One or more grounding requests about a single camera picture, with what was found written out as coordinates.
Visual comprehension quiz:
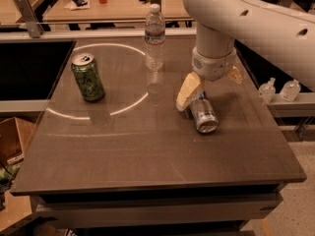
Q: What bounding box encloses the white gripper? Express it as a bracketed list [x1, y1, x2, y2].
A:
[176, 48, 243, 111]

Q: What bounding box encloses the silver blue redbull can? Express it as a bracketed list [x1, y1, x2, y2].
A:
[190, 93, 219, 134]

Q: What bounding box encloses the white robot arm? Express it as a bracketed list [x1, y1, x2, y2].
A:
[176, 0, 315, 111]

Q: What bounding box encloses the green soda can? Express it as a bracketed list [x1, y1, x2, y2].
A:
[71, 53, 105, 102]

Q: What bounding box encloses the small clear sanitizer bottle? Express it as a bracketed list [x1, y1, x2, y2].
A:
[259, 78, 276, 104]

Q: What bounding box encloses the clear plastic water bottle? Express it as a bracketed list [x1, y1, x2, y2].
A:
[144, 4, 165, 71]

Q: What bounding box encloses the cardboard box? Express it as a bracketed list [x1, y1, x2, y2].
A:
[0, 117, 35, 166]

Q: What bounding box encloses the horizontal metal rail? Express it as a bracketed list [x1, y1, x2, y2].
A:
[0, 28, 198, 43]

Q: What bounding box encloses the left metal bracket post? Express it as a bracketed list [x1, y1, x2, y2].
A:
[14, 0, 43, 38]

